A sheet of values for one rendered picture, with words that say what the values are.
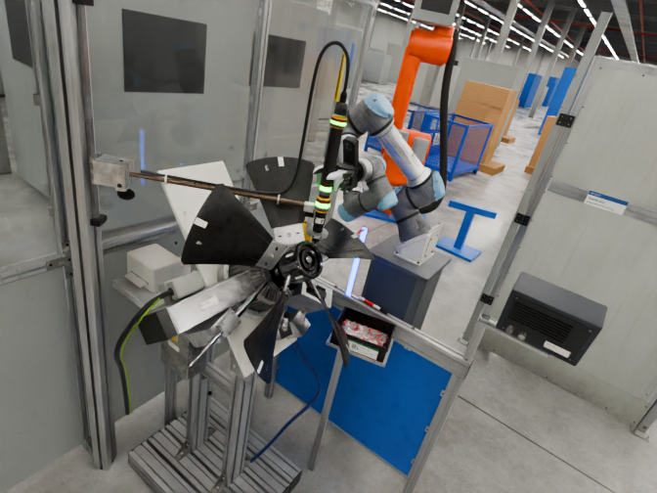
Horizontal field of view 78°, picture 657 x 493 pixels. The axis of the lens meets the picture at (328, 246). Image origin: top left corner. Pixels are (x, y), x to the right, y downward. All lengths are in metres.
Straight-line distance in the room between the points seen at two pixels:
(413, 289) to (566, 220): 1.33
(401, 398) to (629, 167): 1.79
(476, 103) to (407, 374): 7.74
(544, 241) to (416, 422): 1.52
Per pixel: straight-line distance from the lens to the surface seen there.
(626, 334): 3.11
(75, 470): 2.26
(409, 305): 1.88
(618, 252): 2.92
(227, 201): 1.10
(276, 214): 1.29
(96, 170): 1.36
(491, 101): 9.04
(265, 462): 2.11
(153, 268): 1.60
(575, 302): 1.47
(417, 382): 1.81
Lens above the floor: 1.81
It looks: 26 degrees down
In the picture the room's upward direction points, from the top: 12 degrees clockwise
